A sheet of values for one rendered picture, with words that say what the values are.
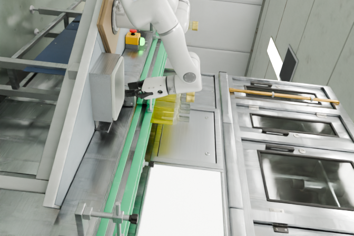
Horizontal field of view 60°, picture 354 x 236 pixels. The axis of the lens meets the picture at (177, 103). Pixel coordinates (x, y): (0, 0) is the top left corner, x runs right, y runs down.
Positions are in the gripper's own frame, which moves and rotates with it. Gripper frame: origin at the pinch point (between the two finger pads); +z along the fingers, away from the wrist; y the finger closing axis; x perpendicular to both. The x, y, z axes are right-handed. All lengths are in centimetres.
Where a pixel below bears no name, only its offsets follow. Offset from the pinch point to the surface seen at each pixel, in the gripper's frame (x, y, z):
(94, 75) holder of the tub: 12.8, -9.2, 8.7
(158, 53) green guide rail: -9, 52, -3
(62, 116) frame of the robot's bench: 4.6, -21.5, 19.4
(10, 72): 4, 24, 66
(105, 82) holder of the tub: 9.5, -9.2, 5.5
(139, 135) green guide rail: -18.8, -6.3, 0.2
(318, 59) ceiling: -132, 251, -156
